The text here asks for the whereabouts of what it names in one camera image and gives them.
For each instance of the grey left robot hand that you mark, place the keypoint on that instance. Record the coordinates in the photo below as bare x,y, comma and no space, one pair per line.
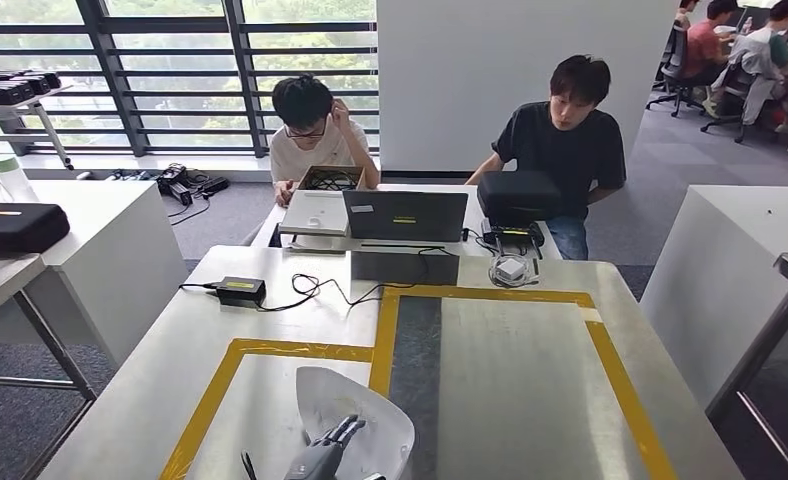
321,457

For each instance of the white plastic mirror cover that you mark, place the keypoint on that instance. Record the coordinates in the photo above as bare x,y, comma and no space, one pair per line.
381,424

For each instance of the white shelf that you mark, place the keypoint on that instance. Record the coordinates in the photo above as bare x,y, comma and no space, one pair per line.
36,99

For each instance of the black power brick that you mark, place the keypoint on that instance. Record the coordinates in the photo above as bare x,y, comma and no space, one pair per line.
240,291

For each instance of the white laptop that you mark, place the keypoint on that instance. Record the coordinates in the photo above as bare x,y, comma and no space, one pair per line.
314,212

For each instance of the dark laptop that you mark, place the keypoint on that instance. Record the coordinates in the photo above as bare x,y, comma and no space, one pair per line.
404,215

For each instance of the white power adapter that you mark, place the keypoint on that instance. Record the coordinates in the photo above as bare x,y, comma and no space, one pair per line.
511,270

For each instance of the black charger pile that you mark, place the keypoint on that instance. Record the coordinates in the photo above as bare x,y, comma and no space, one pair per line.
178,182

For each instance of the person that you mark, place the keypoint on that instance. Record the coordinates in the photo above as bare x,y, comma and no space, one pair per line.
702,43
684,10
566,152
775,50
314,146

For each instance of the black zip case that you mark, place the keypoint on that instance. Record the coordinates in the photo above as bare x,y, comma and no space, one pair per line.
13,227
516,197

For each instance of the white bottle green cap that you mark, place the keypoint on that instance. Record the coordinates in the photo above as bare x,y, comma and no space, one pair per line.
13,179

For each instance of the small black case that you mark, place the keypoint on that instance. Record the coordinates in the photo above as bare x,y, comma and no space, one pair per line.
36,83
0,94

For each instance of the black office chair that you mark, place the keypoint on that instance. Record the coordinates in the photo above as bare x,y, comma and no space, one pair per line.
675,66
735,89

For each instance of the yellow tape frame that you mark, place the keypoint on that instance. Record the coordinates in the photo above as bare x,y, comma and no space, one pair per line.
384,344

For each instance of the dark window frame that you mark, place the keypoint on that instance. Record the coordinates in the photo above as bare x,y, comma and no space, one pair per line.
109,79

